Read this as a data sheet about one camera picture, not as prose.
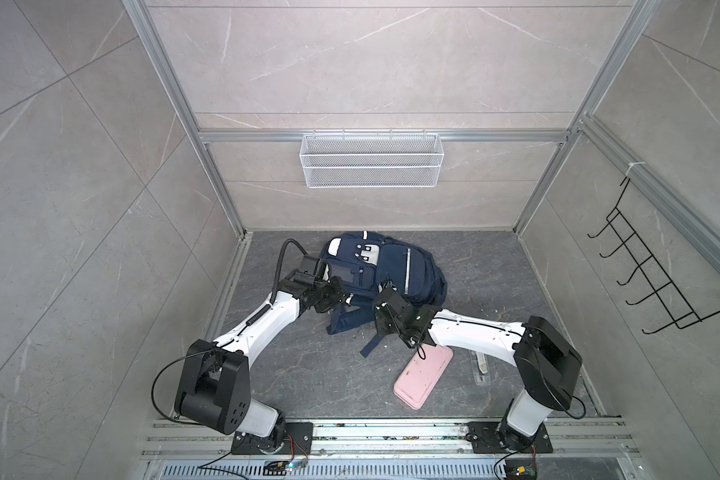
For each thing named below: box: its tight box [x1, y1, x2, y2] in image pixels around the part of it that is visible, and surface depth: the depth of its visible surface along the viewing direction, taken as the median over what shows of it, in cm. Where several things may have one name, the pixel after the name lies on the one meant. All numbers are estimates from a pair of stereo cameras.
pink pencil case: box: [393, 344, 453, 411], surface depth 83 cm
